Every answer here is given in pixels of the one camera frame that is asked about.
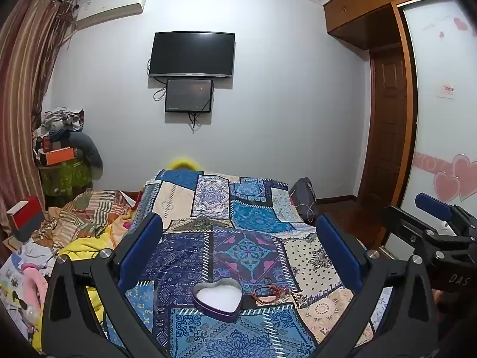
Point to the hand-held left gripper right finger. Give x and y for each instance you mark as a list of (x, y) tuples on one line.
[(337, 248)]

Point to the yellow cloth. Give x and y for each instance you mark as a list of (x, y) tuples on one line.
[(84, 248)]

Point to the yellow round object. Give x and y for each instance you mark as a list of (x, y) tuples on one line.
[(182, 165)]

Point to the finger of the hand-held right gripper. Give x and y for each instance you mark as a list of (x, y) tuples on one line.
[(434, 207), (406, 223)]

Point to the small black wall monitor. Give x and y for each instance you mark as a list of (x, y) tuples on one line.
[(189, 95)]

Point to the red box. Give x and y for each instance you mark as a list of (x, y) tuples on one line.
[(25, 216)]

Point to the white heart-print sliding door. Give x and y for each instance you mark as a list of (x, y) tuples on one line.
[(441, 112)]

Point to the wooden door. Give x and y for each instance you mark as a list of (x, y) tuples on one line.
[(385, 126)]

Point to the wooden wardrobe cabinet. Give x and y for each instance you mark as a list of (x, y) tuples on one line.
[(376, 11)]

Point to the dark grey garment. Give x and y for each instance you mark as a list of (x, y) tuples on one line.
[(89, 149)]

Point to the pile of clothes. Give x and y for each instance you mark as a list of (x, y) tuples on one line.
[(61, 123)]

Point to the brown striped curtain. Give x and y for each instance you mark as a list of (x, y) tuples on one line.
[(26, 93)]

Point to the white air conditioner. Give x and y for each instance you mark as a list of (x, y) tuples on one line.
[(108, 7)]

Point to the grey bag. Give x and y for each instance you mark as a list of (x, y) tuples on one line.
[(303, 194)]

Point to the orange box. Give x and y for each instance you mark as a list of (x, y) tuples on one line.
[(59, 156)]

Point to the black wall television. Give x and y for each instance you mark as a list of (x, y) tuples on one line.
[(192, 54)]

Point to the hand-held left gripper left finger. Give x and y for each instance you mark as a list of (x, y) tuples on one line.
[(143, 248)]

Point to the purple heart-shaped tin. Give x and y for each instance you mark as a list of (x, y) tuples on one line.
[(218, 304)]

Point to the striped brown blanket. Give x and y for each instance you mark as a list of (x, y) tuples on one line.
[(89, 212)]

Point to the blue patchwork blanket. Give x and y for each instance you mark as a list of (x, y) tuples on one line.
[(238, 238)]

